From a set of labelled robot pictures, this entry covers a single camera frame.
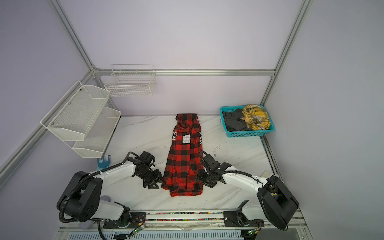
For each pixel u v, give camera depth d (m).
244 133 1.01
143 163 0.73
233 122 1.05
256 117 1.04
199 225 0.73
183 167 0.90
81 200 0.43
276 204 0.42
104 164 0.93
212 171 0.66
